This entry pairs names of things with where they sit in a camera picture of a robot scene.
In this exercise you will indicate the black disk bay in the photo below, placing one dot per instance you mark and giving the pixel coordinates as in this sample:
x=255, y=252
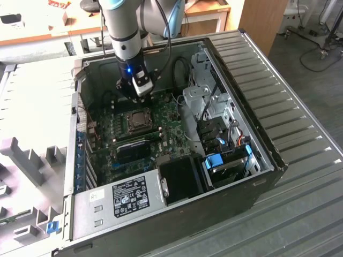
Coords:
x=211, y=128

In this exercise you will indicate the black wheeled stand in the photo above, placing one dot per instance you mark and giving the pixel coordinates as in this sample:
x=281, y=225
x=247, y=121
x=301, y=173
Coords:
x=324, y=53

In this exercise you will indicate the red snack packet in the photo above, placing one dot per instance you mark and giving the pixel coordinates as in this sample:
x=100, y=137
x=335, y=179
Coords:
x=59, y=4

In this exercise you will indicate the white wheeled equipment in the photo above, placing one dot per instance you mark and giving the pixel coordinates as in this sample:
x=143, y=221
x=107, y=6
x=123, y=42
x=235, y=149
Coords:
x=290, y=16

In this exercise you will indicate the white label printer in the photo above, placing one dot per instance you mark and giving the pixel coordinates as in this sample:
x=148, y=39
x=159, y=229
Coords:
x=10, y=20

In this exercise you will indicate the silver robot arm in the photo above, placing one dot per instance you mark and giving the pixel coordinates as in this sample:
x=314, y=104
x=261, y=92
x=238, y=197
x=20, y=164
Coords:
x=123, y=32

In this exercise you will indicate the wooden desk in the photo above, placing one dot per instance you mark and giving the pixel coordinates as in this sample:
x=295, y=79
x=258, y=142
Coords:
x=26, y=33

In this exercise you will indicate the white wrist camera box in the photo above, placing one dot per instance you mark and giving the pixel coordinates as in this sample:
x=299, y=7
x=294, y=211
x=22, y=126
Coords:
x=143, y=87

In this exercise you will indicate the dark round monitor base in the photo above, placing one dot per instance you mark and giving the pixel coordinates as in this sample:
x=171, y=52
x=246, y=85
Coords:
x=89, y=5

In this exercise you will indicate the wooden cabinet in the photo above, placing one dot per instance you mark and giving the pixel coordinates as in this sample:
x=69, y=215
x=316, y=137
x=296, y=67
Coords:
x=260, y=24

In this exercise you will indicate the green motherboard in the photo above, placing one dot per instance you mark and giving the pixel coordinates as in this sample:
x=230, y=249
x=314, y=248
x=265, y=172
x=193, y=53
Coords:
x=171, y=134

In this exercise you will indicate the small wooden table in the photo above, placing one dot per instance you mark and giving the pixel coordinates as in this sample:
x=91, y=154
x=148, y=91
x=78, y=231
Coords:
x=206, y=8

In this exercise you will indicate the silver power supply unit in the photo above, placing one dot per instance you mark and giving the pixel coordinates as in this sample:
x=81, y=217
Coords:
x=88, y=214

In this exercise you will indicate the black graphics card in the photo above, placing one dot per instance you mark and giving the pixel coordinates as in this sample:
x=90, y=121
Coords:
x=134, y=154

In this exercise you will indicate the CPU socket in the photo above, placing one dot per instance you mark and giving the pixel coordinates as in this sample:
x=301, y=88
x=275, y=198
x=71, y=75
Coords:
x=142, y=132

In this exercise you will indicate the grey parts rack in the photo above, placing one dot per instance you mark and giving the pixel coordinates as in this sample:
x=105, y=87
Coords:
x=26, y=160

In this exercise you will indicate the hard disk in blue carrier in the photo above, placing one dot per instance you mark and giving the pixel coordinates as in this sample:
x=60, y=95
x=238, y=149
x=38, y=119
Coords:
x=213, y=162

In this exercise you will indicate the blue slot latch strip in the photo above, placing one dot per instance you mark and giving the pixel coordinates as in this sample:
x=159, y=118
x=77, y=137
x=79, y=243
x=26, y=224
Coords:
x=79, y=155

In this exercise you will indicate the small brown cardboard box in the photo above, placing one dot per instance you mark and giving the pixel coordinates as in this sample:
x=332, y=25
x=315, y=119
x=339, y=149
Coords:
x=65, y=18

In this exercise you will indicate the black open PC case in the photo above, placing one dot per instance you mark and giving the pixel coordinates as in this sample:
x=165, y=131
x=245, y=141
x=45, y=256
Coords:
x=214, y=208

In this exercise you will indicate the black foam block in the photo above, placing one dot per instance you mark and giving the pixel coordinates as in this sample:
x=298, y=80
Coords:
x=69, y=48

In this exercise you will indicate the silver drive cage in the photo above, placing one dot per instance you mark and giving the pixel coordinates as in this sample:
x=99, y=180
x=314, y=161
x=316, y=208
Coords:
x=195, y=92

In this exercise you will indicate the green RAM stick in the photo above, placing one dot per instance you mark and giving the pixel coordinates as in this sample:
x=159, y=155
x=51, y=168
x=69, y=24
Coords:
x=13, y=219
x=151, y=136

